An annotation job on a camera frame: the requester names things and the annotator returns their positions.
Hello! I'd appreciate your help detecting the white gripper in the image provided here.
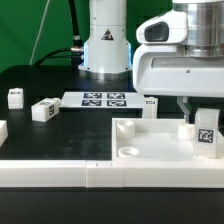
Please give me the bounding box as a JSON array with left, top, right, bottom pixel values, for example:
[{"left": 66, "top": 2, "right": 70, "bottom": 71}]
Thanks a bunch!
[{"left": 133, "top": 9, "right": 224, "bottom": 123}]

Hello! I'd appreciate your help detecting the white square tabletop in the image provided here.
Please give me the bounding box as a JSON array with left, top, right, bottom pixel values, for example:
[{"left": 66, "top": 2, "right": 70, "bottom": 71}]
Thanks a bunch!
[{"left": 111, "top": 118, "right": 224, "bottom": 161}]

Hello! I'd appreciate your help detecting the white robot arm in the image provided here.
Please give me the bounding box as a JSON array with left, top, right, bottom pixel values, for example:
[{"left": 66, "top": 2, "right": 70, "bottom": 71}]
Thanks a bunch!
[{"left": 79, "top": 0, "right": 224, "bottom": 114}]

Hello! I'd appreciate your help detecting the white U-shaped obstacle fence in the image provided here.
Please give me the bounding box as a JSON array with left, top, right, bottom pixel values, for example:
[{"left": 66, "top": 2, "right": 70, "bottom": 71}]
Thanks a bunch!
[{"left": 0, "top": 120, "right": 224, "bottom": 189}]

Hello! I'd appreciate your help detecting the white plate with AprilTags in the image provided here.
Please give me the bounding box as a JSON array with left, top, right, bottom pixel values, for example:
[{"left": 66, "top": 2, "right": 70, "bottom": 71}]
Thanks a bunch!
[{"left": 61, "top": 92, "right": 144, "bottom": 109}]

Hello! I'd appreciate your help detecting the black cable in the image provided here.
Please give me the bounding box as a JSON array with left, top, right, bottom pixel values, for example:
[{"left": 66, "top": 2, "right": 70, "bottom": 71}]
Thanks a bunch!
[{"left": 34, "top": 0, "right": 84, "bottom": 66}]

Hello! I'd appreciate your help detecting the white thin cable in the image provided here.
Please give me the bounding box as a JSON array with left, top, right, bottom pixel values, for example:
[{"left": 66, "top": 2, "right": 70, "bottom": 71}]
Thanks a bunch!
[{"left": 29, "top": 0, "right": 52, "bottom": 66}]

